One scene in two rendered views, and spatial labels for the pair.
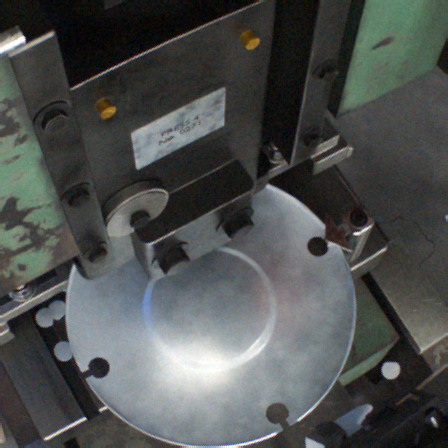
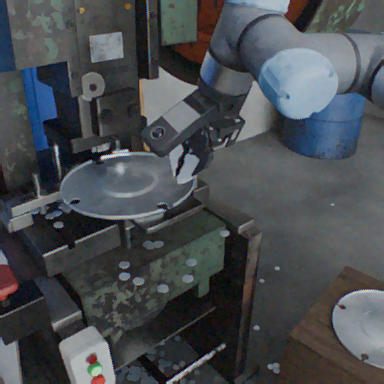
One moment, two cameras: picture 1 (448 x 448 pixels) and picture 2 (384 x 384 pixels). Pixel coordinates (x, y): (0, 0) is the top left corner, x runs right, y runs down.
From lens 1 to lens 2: 0.63 m
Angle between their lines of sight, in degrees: 37
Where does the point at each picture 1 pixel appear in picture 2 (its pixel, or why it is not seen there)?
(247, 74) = (128, 30)
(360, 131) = not seen: hidden behind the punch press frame
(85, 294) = (70, 184)
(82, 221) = (71, 47)
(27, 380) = (37, 236)
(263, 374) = (154, 195)
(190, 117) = (110, 42)
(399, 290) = (221, 211)
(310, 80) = (148, 20)
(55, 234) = (61, 36)
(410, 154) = not seen: hidden behind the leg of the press
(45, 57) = not seen: outside the picture
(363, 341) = (207, 226)
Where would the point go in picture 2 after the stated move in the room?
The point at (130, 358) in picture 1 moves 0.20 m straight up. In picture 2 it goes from (90, 197) to (78, 102)
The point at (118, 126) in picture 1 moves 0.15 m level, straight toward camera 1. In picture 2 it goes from (85, 28) to (99, 38)
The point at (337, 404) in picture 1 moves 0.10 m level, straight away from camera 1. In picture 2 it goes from (192, 201) to (216, 181)
